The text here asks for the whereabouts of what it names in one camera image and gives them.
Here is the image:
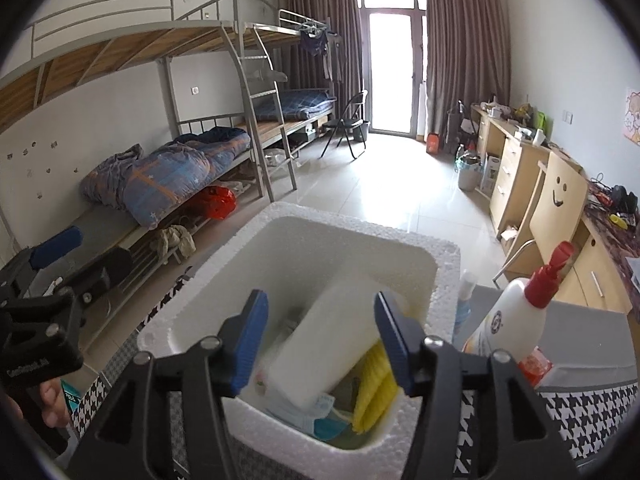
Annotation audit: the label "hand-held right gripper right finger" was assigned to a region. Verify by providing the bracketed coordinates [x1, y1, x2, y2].
[374, 291, 581, 480]

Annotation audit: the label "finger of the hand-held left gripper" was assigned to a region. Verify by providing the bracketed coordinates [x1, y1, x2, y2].
[0, 226, 83, 286]
[25, 249, 133, 307]

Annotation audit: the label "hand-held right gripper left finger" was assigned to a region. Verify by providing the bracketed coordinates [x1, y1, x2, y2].
[67, 289, 271, 480]

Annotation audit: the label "yellow ribbed sponge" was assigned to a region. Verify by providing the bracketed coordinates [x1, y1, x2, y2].
[350, 340, 401, 435]

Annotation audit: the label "white sponge block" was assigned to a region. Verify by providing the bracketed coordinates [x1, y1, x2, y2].
[267, 272, 408, 408]

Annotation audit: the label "grey-green cloth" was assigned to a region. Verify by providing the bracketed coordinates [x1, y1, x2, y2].
[320, 370, 366, 411]

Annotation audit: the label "white foam box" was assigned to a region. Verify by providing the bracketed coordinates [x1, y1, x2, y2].
[136, 201, 462, 480]

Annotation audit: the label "person's left hand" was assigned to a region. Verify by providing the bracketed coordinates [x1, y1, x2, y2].
[39, 379, 71, 429]

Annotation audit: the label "teal packet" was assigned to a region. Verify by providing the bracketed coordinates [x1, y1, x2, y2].
[61, 379, 83, 413]

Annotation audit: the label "tan cloth bundle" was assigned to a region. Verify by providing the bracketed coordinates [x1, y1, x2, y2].
[150, 224, 197, 263]

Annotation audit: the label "glass jar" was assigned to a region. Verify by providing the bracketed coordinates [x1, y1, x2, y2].
[452, 269, 477, 313]

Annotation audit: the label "white pump bottle red cap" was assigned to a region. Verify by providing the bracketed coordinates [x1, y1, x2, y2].
[461, 240, 576, 361]

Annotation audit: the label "blue patterned quilt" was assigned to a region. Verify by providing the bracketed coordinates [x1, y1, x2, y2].
[79, 126, 251, 231]

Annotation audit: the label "red plastic bag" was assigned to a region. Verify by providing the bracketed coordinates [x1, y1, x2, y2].
[187, 186, 237, 221]

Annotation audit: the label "red snack packet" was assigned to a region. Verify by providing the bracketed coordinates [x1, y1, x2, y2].
[517, 347, 553, 388]

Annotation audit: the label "white trash bin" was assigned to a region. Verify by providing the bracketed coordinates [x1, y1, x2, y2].
[456, 154, 483, 192]

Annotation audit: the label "wooden desk with drawers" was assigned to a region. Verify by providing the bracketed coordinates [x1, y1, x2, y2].
[470, 104, 583, 231]

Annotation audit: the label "houndstooth tablecloth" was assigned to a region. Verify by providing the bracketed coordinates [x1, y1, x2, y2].
[65, 267, 640, 480]

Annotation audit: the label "metal bunk bed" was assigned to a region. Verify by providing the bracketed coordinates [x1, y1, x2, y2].
[235, 7, 341, 161]
[0, 0, 301, 271]

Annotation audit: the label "wooden chair with smiley face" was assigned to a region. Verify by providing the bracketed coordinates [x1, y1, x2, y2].
[492, 151, 590, 291]

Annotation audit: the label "black folding chair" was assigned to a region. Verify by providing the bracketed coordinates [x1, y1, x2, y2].
[320, 89, 370, 160]

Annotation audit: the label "blue checked mattress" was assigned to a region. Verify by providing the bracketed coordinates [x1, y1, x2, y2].
[252, 87, 336, 123]

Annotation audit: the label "black headphones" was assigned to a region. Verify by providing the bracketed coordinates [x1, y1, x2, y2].
[610, 185, 636, 213]

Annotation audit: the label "glass balcony door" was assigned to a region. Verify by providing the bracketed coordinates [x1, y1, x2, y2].
[354, 0, 428, 136]

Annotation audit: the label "brown curtain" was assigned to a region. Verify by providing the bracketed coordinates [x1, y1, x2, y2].
[424, 0, 503, 133]
[276, 0, 362, 111]

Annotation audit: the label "hanging dark clothes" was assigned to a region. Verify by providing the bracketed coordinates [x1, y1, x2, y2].
[299, 27, 346, 81]

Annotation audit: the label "wall poster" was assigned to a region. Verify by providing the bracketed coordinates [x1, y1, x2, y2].
[622, 87, 640, 147]

